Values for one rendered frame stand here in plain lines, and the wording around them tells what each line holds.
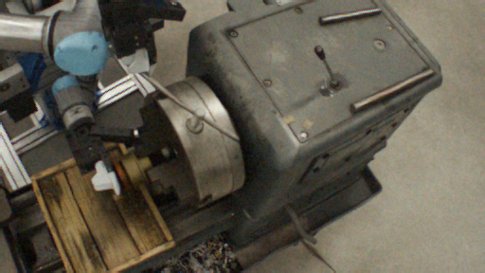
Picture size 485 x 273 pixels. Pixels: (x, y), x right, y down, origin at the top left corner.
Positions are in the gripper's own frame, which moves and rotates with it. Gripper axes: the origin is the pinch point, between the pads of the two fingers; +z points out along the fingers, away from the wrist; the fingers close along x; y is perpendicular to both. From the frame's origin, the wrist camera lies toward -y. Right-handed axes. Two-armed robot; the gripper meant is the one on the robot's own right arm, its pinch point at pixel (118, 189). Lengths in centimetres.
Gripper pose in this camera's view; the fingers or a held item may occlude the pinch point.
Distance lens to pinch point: 116.8
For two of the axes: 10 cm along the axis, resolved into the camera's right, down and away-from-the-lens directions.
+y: -8.7, 3.6, -3.3
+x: 1.0, -5.2, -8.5
